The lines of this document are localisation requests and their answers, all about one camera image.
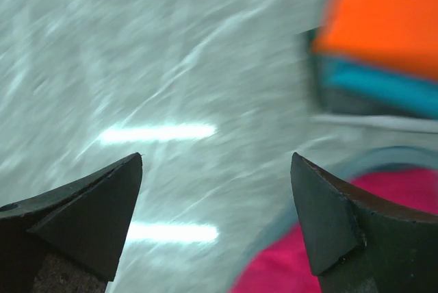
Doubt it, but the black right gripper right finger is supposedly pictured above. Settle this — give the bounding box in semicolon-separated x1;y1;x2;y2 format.
290;153;437;292

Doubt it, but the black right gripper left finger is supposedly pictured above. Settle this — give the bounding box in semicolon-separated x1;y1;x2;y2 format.
1;153;142;292

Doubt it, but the orange t shirt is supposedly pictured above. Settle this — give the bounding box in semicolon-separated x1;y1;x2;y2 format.
313;0;437;80

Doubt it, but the magenta t shirt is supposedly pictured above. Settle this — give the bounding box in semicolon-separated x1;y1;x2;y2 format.
229;168;437;292

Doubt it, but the blue transparent plastic bin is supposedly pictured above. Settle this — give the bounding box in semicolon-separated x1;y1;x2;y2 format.
235;146;437;275

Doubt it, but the white folded t shirt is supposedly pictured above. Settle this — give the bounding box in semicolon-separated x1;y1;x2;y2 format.
312;114;437;133

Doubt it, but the grey folded t shirt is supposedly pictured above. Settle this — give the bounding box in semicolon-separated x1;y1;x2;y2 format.
316;88;422;118

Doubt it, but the teal folded t shirt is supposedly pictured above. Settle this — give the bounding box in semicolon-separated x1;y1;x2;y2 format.
320;57;437;120

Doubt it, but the dark green folded t shirt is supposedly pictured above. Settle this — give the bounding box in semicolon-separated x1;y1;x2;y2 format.
302;28;319;62

